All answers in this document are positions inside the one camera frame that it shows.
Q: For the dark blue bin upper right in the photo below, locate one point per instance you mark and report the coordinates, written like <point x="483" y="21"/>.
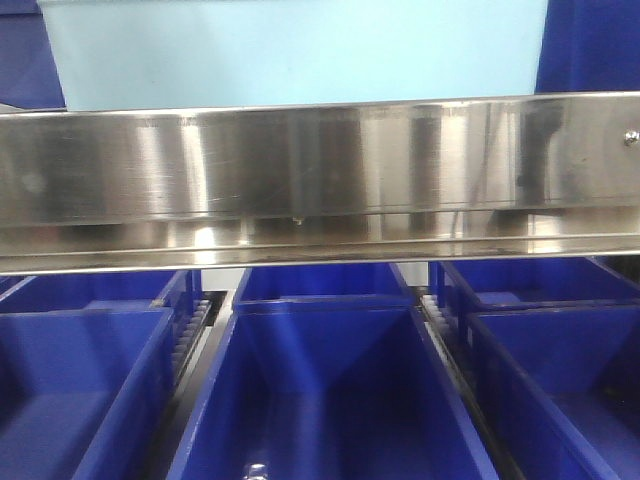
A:
<point x="589" y="46"/>

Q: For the dark blue bin upper left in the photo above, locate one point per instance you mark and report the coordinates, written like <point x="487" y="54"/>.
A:
<point x="29" y="78"/>

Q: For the metal roller track left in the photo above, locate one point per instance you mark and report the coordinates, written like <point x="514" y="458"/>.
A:
<point x="192" y="357"/>

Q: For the light blue plastic bin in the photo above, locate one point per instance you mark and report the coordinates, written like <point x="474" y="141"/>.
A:
<point x="165" y="54"/>

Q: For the dark blue bin rear left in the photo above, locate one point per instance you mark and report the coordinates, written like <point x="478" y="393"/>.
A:
<point x="180" y="290"/>

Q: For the white roller track right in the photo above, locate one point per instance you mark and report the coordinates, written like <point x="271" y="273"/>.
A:
<point x="458" y="366"/>

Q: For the dark blue bin lower right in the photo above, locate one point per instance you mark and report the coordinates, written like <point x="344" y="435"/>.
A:
<point x="560" y="389"/>

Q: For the dark blue bin rear right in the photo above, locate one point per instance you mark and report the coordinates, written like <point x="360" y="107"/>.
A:
<point x="469" y="286"/>

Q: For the dark blue bin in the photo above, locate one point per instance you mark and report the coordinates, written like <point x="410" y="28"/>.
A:
<point x="82" y="391"/>
<point x="29" y="78"/>
<point x="560" y="389"/>
<point x="310" y="285"/>
<point x="180" y="290"/>
<point x="589" y="46"/>
<point x="329" y="394"/>
<point x="469" y="286"/>

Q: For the dark blue bin lower left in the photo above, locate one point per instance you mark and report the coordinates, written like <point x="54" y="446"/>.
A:
<point x="82" y="391"/>

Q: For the stainless steel shelf rail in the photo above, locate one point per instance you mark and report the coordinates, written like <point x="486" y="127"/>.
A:
<point x="127" y="190"/>

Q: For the dark blue bin rear middle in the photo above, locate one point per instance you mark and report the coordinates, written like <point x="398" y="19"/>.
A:
<point x="310" y="285"/>

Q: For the dark blue bin lower middle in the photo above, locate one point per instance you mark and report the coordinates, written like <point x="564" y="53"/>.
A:
<point x="329" y="394"/>

